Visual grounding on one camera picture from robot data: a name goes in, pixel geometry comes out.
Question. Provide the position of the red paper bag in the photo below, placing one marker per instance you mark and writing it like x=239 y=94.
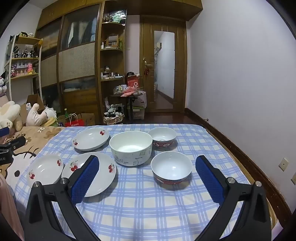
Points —
x=75 y=122

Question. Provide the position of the wooden corner shelf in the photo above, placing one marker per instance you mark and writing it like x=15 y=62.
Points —
x=112 y=49

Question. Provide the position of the white cherry print plate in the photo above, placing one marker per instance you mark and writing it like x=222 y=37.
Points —
x=90 y=139
x=104 y=179
x=45 y=170

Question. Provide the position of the red box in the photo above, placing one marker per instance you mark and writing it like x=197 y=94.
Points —
x=133 y=82

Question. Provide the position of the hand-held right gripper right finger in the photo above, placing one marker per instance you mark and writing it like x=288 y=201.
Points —
x=209 y=180

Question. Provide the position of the wall socket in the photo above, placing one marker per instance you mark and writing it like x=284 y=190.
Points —
x=294 y=179
x=283 y=164

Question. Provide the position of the pink packet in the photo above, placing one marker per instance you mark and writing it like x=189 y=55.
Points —
x=128 y=91

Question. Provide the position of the small dark table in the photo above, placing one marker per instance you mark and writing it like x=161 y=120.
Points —
x=130 y=102

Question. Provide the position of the cream plush toy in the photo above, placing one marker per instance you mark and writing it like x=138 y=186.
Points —
x=9 y=113

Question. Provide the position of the green bottle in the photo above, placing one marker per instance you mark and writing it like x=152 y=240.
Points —
x=66 y=112

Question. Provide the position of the green and yellow toy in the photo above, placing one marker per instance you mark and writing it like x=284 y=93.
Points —
x=52 y=121

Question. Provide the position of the red patterned bowl with seal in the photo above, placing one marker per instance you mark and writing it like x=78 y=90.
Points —
x=161 y=134

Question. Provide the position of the white display shelf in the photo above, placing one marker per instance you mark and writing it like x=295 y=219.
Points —
x=23 y=40

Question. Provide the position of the open cardboard box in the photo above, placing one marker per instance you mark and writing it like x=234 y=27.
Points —
x=34 y=99

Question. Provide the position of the black and white plush toy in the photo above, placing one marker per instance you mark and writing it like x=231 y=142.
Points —
x=2 y=81

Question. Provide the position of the brown cardboard box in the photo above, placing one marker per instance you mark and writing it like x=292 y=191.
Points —
x=89 y=119

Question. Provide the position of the blue checkered blanket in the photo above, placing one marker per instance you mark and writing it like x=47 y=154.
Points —
x=138 y=208

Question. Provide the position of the wooden door with glass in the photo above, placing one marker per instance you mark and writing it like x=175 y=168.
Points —
x=148 y=46

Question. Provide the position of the row of small figurines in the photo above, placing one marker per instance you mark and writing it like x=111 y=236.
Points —
x=23 y=53

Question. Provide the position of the translucent storage box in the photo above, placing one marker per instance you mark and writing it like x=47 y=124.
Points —
x=137 y=113

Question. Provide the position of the red door ornament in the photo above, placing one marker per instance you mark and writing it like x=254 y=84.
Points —
x=146 y=71

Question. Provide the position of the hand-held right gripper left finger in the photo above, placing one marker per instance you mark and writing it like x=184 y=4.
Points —
x=85 y=178

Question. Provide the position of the wooden wardrobe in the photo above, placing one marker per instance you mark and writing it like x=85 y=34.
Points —
x=76 y=62

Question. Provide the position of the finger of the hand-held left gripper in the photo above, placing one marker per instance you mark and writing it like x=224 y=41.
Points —
x=4 y=132
x=17 y=142

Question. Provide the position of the large white bowl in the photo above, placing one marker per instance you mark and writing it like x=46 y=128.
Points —
x=129 y=141

